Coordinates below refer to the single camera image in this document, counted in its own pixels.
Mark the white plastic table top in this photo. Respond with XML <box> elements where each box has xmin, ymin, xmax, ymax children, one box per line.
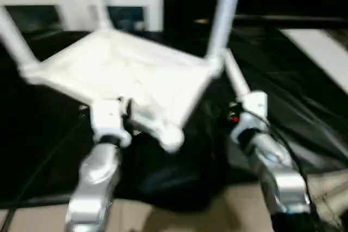
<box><xmin>19</xmin><ymin>28</ymin><xmax>226</xmax><ymax>154</ymax></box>

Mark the black mat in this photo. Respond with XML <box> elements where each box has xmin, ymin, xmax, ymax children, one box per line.
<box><xmin>0</xmin><ymin>23</ymin><xmax>348</xmax><ymax>211</ymax></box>

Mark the white flat board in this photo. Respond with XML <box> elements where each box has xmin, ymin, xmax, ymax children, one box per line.
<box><xmin>283</xmin><ymin>28</ymin><xmax>348</xmax><ymax>94</ymax></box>

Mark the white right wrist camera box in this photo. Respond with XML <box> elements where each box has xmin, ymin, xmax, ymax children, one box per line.
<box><xmin>231</xmin><ymin>92</ymin><xmax>270</xmax><ymax>135</ymax></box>

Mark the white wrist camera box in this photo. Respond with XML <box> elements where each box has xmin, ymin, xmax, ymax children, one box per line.
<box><xmin>231</xmin><ymin>92</ymin><xmax>270</xmax><ymax>135</ymax></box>
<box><xmin>87</xmin><ymin>99</ymin><xmax>134</xmax><ymax>148</ymax></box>

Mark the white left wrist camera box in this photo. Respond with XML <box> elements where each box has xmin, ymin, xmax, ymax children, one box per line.
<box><xmin>87</xmin><ymin>99</ymin><xmax>134</xmax><ymax>148</ymax></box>

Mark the black metal rail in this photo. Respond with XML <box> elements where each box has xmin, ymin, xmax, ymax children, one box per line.
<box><xmin>234</xmin><ymin>16</ymin><xmax>348</xmax><ymax>26</ymax></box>

